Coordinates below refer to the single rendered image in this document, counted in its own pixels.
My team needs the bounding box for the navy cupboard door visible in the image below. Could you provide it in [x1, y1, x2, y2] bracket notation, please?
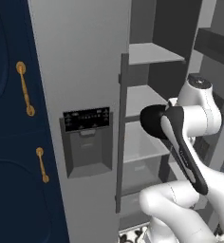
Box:
[0, 131, 70, 243]
[0, 0, 51, 140]

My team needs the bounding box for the grey fridge shelf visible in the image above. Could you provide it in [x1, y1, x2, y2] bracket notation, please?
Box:
[122, 121, 172, 164]
[128, 42, 186, 66]
[124, 84, 169, 123]

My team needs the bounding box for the short gold cupboard handle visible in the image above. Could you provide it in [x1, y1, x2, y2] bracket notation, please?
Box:
[35, 146, 50, 184]

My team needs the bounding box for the grey fridge door with dispenser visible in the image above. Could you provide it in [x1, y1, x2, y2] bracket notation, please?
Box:
[27, 0, 133, 243]

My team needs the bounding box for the open grey fridge door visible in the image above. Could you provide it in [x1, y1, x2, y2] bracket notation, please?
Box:
[185, 0, 224, 235]

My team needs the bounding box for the clear fridge drawer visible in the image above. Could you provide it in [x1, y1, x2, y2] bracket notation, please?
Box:
[121, 154, 169, 196]

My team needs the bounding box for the long gold cupboard handle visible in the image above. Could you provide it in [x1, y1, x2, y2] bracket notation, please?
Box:
[15, 61, 36, 118]

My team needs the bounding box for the dark grey fridge door handle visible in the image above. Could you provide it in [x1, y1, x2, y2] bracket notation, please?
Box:
[115, 52, 130, 215]

